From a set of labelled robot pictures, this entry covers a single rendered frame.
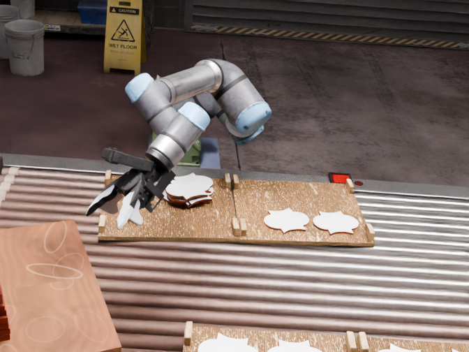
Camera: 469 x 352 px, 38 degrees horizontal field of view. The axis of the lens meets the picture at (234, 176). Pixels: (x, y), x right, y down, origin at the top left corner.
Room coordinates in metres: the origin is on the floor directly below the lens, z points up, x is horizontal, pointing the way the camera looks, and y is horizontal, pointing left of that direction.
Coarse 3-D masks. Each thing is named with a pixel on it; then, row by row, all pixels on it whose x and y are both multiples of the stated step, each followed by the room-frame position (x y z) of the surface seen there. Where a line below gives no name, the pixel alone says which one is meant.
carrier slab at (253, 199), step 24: (240, 192) 1.89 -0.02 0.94; (264, 192) 1.91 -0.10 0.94; (288, 192) 1.92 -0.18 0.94; (312, 192) 1.94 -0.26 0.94; (336, 192) 1.96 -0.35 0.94; (240, 216) 1.75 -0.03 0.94; (264, 216) 1.76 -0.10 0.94; (312, 216) 1.79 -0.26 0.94; (360, 216) 1.82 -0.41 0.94; (240, 240) 1.63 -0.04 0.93; (264, 240) 1.64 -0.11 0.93; (288, 240) 1.65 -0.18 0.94; (312, 240) 1.66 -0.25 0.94; (336, 240) 1.67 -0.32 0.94; (360, 240) 1.68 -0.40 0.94
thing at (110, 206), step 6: (108, 192) 1.30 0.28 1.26; (114, 192) 1.30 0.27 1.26; (96, 198) 1.30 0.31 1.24; (102, 198) 1.29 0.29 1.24; (108, 198) 1.29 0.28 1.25; (114, 198) 1.31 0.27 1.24; (120, 198) 1.31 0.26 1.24; (96, 204) 1.29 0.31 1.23; (102, 204) 1.29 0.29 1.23; (108, 204) 1.30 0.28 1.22; (114, 204) 1.31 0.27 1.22; (90, 210) 1.28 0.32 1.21; (108, 210) 1.30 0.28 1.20; (114, 210) 1.31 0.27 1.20
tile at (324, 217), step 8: (320, 216) 1.79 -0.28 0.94; (328, 216) 1.79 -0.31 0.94; (336, 216) 1.79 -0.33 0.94; (344, 216) 1.80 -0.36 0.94; (320, 224) 1.74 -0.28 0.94; (328, 224) 1.74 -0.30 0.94; (336, 224) 1.75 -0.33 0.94; (344, 224) 1.75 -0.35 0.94; (352, 224) 1.76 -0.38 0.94; (328, 232) 1.71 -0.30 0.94; (336, 232) 1.71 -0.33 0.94; (344, 232) 1.71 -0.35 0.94; (352, 232) 1.71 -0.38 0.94
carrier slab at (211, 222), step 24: (216, 192) 1.88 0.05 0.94; (144, 216) 1.70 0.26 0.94; (168, 216) 1.71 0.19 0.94; (192, 216) 1.72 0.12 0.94; (216, 216) 1.74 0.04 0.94; (120, 240) 1.58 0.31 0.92; (144, 240) 1.59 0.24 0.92; (168, 240) 1.60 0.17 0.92; (192, 240) 1.61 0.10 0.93; (216, 240) 1.62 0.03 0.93
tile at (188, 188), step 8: (176, 184) 1.81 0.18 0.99; (184, 184) 1.82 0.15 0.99; (192, 184) 1.83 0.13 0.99; (200, 184) 1.83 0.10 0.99; (208, 184) 1.84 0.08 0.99; (168, 192) 1.76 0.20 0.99; (176, 192) 1.77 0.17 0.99; (184, 192) 1.77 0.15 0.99; (192, 192) 1.78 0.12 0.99; (200, 192) 1.78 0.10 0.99
